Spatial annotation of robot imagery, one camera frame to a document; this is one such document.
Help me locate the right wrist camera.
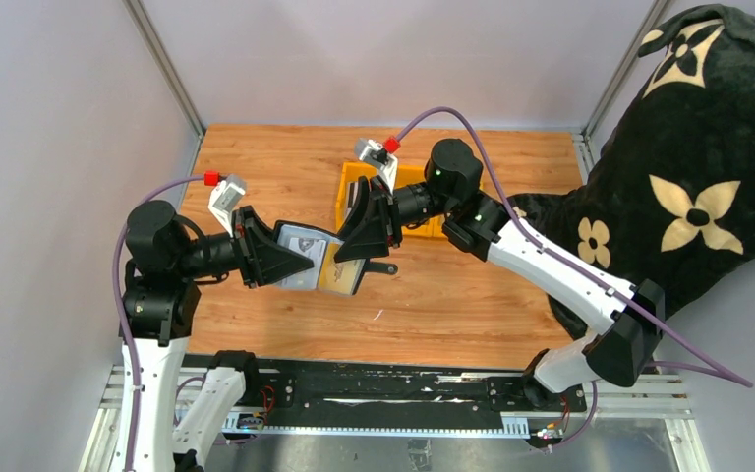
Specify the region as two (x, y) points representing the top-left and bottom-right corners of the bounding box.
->
(354, 138), (398, 194)

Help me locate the black leather card holder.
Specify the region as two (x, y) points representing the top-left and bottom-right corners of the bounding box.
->
(275, 221), (398, 296)

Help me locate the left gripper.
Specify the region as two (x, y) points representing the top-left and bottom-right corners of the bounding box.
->
(176, 204), (315, 285)

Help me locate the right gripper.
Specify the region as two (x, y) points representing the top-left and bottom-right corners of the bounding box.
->
(329, 178), (455, 266)

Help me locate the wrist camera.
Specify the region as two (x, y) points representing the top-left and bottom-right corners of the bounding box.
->
(354, 138), (398, 194)
(204, 172), (247, 236)

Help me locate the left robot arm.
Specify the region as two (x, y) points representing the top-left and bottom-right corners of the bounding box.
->
(112, 200), (314, 471)

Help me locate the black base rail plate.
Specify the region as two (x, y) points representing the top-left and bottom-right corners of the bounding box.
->
(199, 357), (589, 434)

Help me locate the black floral blanket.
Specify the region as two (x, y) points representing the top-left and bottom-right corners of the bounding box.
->
(509, 4), (755, 316)

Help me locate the yellow three-compartment bin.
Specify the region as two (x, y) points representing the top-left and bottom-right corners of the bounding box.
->
(337, 154), (484, 243)

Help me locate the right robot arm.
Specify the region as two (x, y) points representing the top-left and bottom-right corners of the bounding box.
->
(333, 139), (664, 411)

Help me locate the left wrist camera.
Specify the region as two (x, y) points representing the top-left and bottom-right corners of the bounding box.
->
(204, 172), (247, 236)

